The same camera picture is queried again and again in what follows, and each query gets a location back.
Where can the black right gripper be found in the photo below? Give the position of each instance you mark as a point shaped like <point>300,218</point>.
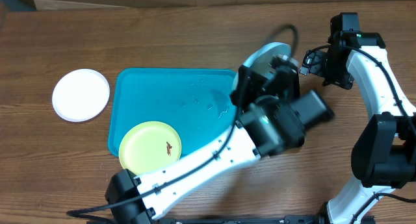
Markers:
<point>345,80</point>

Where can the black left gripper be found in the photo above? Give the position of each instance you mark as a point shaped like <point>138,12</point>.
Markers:
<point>244,84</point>

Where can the light blue plate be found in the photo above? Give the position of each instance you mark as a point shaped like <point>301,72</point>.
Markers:
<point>274,48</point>

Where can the yellow plate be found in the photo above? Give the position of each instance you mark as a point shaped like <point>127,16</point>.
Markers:
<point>149,146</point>

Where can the pink plate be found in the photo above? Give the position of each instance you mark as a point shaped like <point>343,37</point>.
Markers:
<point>80,95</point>

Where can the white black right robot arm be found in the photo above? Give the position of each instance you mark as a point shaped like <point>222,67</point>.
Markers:
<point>383,158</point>

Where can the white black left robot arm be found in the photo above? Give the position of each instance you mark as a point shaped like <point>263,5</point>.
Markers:
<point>154,177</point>

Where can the teal plastic tray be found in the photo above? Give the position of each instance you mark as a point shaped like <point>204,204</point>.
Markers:
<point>194,102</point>

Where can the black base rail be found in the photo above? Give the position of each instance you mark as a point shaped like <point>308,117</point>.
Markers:
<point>295,219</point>

